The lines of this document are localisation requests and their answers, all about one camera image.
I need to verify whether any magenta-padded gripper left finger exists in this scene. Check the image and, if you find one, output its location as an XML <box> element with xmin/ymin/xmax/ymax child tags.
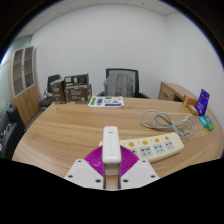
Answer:
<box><xmin>64</xmin><ymin>145</ymin><xmax>108</xmax><ymax>190</ymax></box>

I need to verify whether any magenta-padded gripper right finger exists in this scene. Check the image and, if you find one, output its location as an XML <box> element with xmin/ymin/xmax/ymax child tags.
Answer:
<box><xmin>117</xmin><ymin>145</ymin><xmax>160</xmax><ymax>190</ymax></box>

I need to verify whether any white charger block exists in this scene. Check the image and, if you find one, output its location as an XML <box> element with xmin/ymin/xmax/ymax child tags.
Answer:
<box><xmin>101</xmin><ymin>125</ymin><xmax>122</xmax><ymax>176</ymax></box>

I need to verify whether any cream power strip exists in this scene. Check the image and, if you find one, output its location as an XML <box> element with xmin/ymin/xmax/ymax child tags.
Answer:
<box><xmin>98</xmin><ymin>131</ymin><xmax>185</xmax><ymax>164</ymax></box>

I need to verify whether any printed paper sheet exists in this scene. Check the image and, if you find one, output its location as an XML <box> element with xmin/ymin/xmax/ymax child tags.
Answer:
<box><xmin>87</xmin><ymin>95</ymin><xmax>125</xmax><ymax>108</ymax></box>

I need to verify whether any small blue box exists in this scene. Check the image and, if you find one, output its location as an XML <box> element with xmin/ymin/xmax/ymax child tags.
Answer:
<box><xmin>198</xmin><ymin>115</ymin><xmax>208</xmax><ymax>128</ymax></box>

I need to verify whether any small tan box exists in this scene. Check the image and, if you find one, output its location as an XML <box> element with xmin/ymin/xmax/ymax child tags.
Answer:
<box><xmin>187</xmin><ymin>104</ymin><xmax>200</xmax><ymax>116</ymax></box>

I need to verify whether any black sofa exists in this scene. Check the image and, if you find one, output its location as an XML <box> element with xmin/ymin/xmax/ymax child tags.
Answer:
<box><xmin>0</xmin><ymin>106</ymin><xmax>26</xmax><ymax>160</ymax></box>

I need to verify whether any small dark brown box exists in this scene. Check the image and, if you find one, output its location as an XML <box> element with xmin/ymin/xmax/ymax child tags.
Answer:
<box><xmin>50</xmin><ymin>78</ymin><xmax>67</xmax><ymax>104</ymax></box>

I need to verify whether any wooden side desk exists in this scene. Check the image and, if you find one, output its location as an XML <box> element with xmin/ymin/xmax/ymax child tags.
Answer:
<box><xmin>157</xmin><ymin>81</ymin><xmax>199</xmax><ymax>103</ymax></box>

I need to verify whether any orange box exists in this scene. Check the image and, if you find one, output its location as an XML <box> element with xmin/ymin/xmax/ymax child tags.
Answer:
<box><xmin>182</xmin><ymin>95</ymin><xmax>198</xmax><ymax>108</ymax></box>

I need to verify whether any wooden cabinet with glass doors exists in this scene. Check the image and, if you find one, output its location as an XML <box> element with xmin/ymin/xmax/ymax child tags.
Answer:
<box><xmin>8</xmin><ymin>45</ymin><xmax>42</xmax><ymax>127</ymax></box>

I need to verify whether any grey backpack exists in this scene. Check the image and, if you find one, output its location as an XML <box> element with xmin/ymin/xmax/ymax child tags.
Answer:
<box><xmin>102</xmin><ymin>73</ymin><xmax>135</xmax><ymax>98</ymax></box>

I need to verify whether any black mesh office chair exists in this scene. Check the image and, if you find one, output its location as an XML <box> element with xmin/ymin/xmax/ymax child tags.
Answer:
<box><xmin>97</xmin><ymin>68</ymin><xmax>150</xmax><ymax>99</ymax></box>

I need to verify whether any purple standing packet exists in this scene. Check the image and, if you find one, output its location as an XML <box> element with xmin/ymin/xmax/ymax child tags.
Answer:
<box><xmin>195</xmin><ymin>88</ymin><xmax>211</xmax><ymax>117</ymax></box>

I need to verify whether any black visitor chair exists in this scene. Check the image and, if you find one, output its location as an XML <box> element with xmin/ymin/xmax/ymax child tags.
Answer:
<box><xmin>38</xmin><ymin>74</ymin><xmax>62</xmax><ymax>108</ymax></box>

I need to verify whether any grey coiled cable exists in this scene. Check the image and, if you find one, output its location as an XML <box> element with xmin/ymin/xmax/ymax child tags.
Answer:
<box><xmin>139</xmin><ymin>109</ymin><xmax>198</xmax><ymax>140</ymax></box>

